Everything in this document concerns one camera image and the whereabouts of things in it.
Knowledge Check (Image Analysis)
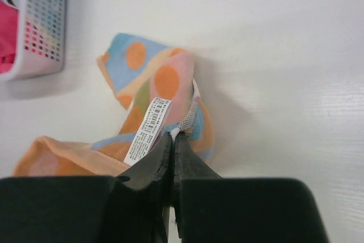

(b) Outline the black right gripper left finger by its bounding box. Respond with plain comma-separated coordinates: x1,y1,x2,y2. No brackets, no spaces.
1,134,172,242

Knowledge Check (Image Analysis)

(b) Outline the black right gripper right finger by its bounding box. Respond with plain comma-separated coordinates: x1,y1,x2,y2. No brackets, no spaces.
173,133,329,242

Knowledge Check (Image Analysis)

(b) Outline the orange blue dotted towel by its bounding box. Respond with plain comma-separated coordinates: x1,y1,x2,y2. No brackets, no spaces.
13,33,214,177

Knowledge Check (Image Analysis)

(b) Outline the pink microfiber towel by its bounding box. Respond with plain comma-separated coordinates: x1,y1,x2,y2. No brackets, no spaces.
1,1,18,74

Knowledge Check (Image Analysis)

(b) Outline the white left plastic basket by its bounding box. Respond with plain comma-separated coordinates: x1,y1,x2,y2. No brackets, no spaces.
1,0,67,81

